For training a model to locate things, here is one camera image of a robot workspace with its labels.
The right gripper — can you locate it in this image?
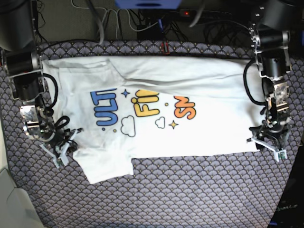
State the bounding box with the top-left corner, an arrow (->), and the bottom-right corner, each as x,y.
40,118 -> 84,154

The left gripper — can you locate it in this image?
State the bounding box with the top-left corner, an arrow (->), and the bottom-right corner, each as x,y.
249,123 -> 291,151

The white printed T-shirt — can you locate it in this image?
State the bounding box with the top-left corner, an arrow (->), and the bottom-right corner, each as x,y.
43,56 -> 264,184

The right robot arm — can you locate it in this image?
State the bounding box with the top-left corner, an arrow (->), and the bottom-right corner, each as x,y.
0,0 -> 82,158

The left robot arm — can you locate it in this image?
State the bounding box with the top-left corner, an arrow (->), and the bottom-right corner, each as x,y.
243,0 -> 301,152

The patterned grey table cloth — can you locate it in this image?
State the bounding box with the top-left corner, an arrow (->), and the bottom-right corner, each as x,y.
0,40 -> 304,228

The grey plastic bin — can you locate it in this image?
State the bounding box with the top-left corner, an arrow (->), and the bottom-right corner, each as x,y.
0,168 -> 44,228

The red and black clamp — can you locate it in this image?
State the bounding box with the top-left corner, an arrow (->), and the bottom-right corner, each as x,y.
161,41 -> 170,55

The blue box at top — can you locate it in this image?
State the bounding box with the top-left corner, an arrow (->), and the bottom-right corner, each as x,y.
115,0 -> 181,10

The black power strip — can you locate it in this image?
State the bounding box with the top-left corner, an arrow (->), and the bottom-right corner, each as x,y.
178,9 -> 232,19

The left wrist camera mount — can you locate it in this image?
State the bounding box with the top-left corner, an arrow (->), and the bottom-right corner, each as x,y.
247,137 -> 287,162

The white cable bundle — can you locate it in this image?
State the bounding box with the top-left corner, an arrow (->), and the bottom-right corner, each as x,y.
71,0 -> 157,46

